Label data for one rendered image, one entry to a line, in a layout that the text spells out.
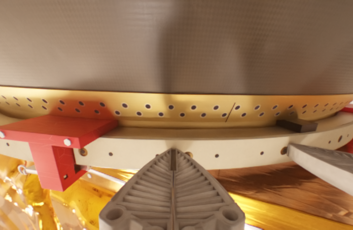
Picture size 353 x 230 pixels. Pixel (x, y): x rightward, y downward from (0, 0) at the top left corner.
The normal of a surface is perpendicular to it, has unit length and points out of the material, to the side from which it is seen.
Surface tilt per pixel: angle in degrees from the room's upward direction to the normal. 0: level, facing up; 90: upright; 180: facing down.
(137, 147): 90
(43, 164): 90
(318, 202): 180
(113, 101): 62
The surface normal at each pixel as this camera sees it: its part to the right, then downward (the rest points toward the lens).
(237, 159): 0.14, 0.27
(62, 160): 0.99, 0.07
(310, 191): 0.03, -0.96
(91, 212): -0.31, -0.59
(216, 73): 0.07, 0.69
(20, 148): -0.22, 0.26
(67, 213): -0.40, 0.14
